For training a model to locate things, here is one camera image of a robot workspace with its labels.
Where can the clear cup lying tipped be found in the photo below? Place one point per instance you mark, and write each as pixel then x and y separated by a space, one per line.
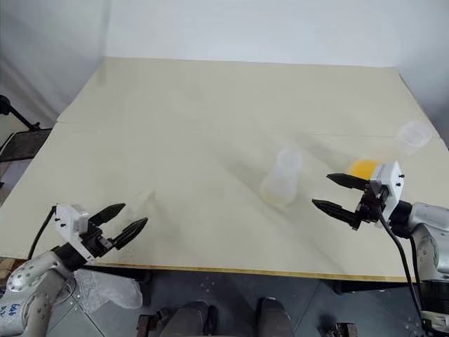
pixel 280 177

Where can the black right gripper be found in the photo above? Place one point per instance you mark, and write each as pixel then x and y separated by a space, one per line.
pixel 368 210

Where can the empty clear plastic cup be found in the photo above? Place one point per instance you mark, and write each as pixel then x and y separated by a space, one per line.
pixel 414 138

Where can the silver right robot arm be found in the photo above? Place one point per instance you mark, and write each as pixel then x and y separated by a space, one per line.
pixel 428 219

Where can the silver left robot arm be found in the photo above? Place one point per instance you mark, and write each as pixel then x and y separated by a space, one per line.
pixel 31 274

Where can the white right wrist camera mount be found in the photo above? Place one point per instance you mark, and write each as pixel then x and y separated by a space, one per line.
pixel 391 175

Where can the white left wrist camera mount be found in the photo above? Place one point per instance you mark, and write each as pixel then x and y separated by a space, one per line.
pixel 70 219

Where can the black clamp stand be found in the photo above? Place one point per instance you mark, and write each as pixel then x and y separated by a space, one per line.
pixel 21 117

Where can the dark rounded shape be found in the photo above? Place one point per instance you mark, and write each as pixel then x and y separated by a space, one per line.
pixel 191 319
pixel 277 317

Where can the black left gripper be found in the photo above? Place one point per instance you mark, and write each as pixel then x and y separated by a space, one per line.
pixel 99 243

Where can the black mesh shelf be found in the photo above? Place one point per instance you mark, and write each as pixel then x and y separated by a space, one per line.
pixel 24 144

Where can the clear cup with orange liquid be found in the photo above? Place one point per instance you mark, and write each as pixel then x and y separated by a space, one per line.
pixel 363 168

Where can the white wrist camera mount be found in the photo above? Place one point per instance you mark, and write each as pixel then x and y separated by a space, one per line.
pixel 391 175
pixel 70 219

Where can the white plastic bag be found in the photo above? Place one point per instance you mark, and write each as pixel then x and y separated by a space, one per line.
pixel 108 289

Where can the rusty metal bracket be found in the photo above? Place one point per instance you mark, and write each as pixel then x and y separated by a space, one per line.
pixel 149 323

